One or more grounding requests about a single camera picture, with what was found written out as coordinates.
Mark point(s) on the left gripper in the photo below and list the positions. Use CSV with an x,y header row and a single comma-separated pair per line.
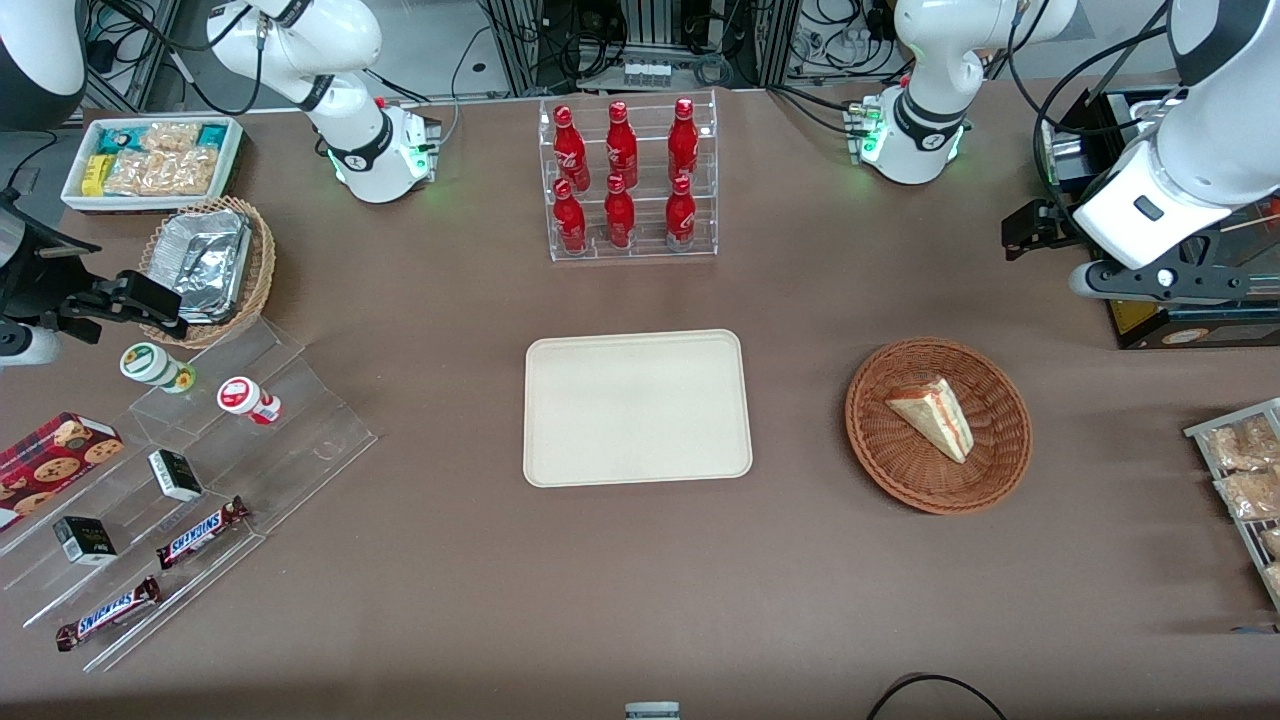
x,y
1058,226

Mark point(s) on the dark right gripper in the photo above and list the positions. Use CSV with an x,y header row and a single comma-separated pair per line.
x,y
30,268

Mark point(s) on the triangular sandwich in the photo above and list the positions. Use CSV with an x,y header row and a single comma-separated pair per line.
x,y
935,410

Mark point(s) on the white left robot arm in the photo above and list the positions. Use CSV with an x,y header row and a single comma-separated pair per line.
x,y
935,60

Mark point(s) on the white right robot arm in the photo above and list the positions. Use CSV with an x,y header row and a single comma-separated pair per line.
x,y
340,40

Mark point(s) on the aluminium foil tray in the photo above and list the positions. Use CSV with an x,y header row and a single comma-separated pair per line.
x,y
205,265

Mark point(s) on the tan wicker basket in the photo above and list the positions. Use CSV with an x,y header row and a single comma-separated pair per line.
x,y
262,270

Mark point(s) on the round brown wicker basket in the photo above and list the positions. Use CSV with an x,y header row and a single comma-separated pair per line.
x,y
900,460

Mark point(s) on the beige plastic tray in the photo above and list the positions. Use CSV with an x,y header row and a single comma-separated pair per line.
x,y
636,408

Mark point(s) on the green lidded yogurt cup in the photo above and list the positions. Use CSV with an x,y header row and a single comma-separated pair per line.
x,y
150,364

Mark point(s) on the white rectangular snack bin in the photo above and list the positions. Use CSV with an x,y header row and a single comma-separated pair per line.
x,y
72,190

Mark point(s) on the yellow snack packet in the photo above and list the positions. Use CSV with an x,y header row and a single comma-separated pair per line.
x,y
97,175

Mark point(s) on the clear rice cracker pack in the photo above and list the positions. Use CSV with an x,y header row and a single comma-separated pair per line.
x,y
165,172

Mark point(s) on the red lidded yogurt cup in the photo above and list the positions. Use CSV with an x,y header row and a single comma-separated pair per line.
x,y
243,397

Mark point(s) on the teal snack packet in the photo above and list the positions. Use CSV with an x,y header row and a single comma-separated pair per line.
x,y
120,138

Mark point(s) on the red cookie box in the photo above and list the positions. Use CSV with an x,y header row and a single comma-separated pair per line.
x,y
50,465

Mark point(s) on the small black carton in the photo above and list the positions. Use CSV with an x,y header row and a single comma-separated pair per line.
x,y
176,475
85,541

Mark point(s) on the black food warmer cabinet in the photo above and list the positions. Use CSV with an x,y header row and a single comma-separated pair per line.
x,y
1200,325

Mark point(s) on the clear acrylic stepped display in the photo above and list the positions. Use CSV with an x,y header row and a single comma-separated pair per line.
x,y
300,450

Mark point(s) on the Snickers chocolate bar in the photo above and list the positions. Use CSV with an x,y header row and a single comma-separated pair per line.
x,y
108,614
200,533

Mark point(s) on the clear fried snack pack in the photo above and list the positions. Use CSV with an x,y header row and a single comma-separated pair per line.
x,y
1252,495
1240,445

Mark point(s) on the red cola bottle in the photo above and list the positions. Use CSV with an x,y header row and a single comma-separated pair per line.
x,y
619,215
570,220
621,145
680,215
683,140
570,150

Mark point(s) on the clear acrylic bottle rack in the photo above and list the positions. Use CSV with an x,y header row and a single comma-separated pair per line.
x,y
645,225

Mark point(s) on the white power strip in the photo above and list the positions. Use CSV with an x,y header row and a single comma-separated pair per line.
x,y
647,73

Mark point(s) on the small grey box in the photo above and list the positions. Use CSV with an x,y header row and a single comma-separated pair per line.
x,y
652,711

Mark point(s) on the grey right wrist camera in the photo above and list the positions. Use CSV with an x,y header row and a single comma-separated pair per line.
x,y
25,345

